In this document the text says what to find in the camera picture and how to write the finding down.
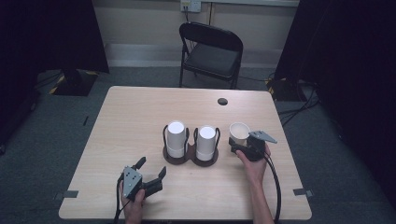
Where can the single white paper cup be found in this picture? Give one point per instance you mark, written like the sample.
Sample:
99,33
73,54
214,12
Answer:
239,132

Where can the black folding chair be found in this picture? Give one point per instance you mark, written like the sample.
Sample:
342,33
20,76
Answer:
211,59

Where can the grey tape strip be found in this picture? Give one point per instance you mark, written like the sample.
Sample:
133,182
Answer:
302,192
67,194

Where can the black curtain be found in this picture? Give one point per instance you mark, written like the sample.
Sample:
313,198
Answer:
46,37
348,77

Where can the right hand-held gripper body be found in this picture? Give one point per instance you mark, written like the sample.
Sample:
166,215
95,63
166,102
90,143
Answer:
257,146

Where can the black double cup holder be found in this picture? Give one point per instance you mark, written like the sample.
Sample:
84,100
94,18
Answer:
190,157

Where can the black table grommet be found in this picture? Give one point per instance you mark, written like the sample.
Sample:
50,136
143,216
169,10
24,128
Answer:
222,101

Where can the person's left hand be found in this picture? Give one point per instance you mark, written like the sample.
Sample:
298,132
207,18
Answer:
133,210

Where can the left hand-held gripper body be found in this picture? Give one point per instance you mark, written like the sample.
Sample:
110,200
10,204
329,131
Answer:
132,182

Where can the white wall power outlet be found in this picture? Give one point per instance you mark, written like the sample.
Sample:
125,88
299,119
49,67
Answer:
190,5

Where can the person's right hand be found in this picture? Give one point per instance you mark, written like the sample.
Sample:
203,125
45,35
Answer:
255,169

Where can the black stand base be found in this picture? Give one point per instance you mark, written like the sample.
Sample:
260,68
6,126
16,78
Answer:
74,82
281,88

